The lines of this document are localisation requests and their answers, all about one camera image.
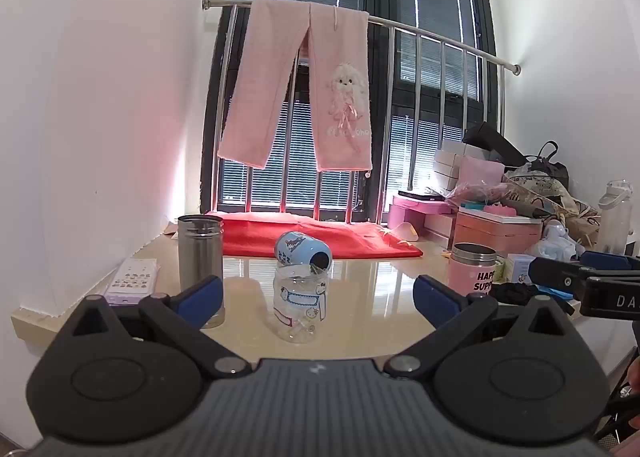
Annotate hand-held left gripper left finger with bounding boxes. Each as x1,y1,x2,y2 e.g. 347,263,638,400
50,275,252,381

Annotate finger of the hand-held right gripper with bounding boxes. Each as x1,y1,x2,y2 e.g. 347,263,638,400
530,257,597,301
580,250,640,280

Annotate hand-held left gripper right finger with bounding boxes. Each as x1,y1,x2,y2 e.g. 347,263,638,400
384,275,583,380

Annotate blue cartoon cup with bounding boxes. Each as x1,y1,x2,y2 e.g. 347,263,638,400
274,231,334,279

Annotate pink cup with steel rim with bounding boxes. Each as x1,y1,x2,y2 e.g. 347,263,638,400
448,242,498,297

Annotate stainless steel cup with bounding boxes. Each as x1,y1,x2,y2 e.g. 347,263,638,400
177,214,225,329

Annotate white plastic bag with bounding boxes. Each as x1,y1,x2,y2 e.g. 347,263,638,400
537,218,585,260

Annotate small white and blue box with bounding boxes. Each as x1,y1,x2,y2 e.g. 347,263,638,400
506,253,540,284

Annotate white water bottle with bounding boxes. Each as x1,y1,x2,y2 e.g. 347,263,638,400
597,180,634,255

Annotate black cloth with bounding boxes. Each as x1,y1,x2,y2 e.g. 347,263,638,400
489,282,576,315

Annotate sticker sheet pack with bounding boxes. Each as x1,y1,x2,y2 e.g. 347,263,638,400
104,257,159,306

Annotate beige shell-shaped item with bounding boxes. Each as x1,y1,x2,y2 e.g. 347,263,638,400
391,222,421,244

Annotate printed tote bag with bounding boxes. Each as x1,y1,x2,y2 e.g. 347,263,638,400
504,171,602,240

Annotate large pink box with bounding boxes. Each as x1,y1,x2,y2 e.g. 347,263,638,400
454,208,544,259

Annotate pink desk organizer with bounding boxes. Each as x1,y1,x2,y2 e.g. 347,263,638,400
389,194,460,234

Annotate clear plastic jar with stickers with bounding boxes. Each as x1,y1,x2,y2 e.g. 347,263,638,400
273,264,329,344

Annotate black tablet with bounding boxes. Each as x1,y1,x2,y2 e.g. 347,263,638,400
397,190,447,202

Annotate black handbag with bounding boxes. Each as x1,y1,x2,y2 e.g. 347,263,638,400
522,140,571,190

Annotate pink plastic bag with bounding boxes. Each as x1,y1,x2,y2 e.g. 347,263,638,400
444,181,513,212

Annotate red cloth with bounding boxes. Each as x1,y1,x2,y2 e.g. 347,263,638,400
205,210,424,261

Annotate pink fabric box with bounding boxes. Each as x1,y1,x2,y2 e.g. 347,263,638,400
456,156,507,188

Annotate stack of white boxes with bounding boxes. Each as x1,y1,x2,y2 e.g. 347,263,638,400
431,141,468,191

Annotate pink pants with dog print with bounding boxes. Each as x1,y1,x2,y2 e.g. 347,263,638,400
217,0,374,172

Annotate metal window railing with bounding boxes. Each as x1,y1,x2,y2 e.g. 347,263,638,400
201,0,522,226

